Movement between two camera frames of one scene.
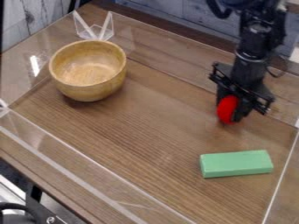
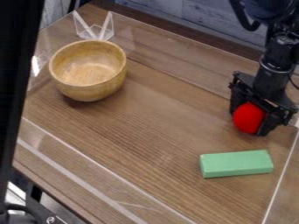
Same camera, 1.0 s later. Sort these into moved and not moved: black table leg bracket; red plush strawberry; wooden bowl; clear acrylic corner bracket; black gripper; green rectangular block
Moved: red plush strawberry; black gripper
Not moved: wooden bowl; black table leg bracket; green rectangular block; clear acrylic corner bracket
